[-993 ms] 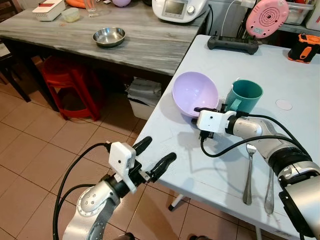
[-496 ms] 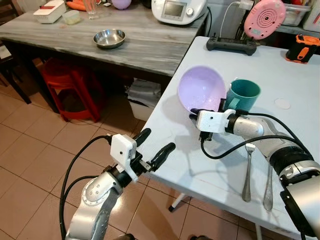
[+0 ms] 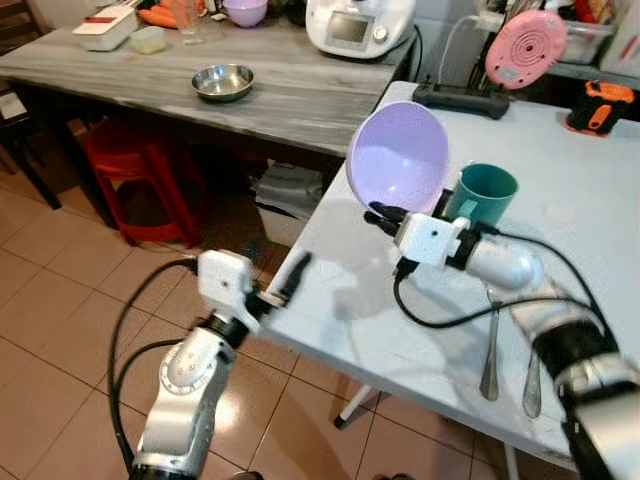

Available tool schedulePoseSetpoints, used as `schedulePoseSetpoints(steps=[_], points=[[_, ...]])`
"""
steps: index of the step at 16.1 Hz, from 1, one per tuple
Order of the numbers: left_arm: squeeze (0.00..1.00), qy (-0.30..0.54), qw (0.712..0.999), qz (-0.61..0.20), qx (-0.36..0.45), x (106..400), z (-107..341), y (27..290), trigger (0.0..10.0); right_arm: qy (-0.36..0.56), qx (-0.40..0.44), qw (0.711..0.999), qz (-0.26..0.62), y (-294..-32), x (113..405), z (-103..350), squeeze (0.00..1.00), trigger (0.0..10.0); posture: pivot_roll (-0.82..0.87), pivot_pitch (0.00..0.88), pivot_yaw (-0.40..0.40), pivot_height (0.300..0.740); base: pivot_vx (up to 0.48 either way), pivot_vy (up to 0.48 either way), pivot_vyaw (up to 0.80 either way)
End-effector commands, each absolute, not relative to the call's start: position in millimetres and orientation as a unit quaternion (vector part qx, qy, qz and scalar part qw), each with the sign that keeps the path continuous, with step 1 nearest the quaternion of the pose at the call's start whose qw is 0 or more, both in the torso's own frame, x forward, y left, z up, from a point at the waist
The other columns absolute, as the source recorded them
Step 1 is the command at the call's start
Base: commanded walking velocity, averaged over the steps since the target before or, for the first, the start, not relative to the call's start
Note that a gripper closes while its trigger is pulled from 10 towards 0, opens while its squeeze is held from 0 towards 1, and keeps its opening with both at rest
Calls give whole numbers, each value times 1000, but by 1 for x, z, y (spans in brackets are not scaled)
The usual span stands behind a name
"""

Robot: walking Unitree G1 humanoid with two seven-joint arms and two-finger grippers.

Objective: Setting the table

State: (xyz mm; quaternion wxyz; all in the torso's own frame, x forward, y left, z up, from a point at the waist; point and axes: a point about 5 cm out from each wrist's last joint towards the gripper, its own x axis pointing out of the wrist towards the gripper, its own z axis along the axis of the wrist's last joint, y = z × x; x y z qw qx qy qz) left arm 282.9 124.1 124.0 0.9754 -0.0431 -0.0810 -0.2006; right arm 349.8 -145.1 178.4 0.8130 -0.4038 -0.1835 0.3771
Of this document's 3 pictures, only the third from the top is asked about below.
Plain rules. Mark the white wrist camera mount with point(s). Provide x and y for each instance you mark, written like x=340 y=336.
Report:
x=225 y=280
x=430 y=240

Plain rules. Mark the orange and black tool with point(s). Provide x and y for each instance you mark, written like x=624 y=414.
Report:
x=600 y=108

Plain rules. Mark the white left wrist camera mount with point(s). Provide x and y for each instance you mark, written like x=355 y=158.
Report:
x=225 y=280

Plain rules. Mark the white kitchen appliance with screen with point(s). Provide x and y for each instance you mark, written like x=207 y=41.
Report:
x=355 y=28

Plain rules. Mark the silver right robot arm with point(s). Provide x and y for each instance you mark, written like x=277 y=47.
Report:
x=560 y=340

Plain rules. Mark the grey storage box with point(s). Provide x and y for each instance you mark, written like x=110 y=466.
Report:
x=285 y=200

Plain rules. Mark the black stand base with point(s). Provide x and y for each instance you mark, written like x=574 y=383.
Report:
x=460 y=101

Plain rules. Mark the red plastic stool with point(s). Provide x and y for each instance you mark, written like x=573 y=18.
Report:
x=140 y=165

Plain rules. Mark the large purple plastic bowl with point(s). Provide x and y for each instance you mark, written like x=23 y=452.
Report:
x=395 y=155

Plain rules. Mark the orange carrots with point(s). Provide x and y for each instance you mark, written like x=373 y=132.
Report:
x=158 y=16

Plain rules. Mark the clear plastic container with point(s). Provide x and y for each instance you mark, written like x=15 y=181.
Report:
x=585 y=38

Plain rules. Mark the teal plastic cup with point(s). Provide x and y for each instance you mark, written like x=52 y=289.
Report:
x=483 y=197

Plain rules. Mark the pink round disc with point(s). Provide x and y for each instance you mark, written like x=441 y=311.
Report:
x=526 y=48

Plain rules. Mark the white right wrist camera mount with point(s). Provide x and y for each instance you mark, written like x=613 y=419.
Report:
x=430 y=240

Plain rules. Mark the small purple bowl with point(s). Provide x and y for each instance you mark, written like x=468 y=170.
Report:
x=245 y=10

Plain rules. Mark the small pale green container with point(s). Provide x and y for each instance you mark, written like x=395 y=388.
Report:
x=148 y=40

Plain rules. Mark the metal spoon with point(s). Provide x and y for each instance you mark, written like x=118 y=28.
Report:
x=490 y=365
x=531 y=390

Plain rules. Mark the dark wooden chair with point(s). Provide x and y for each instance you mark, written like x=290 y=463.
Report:
x=22 y=140

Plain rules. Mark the small white round sticker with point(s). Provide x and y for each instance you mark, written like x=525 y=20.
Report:
x=560 y=213

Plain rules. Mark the white table leg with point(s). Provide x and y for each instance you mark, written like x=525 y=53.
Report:
x=355 y=406

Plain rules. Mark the white box with red label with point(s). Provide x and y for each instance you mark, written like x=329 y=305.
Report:
x=105 y=27

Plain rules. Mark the stainless steel bowl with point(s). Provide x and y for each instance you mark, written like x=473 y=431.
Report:
x=222 y=82

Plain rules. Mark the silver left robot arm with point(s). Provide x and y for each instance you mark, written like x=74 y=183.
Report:
x=190 y=375

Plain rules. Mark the clear drinking glass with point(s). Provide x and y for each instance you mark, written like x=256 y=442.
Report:
x=186 y=20

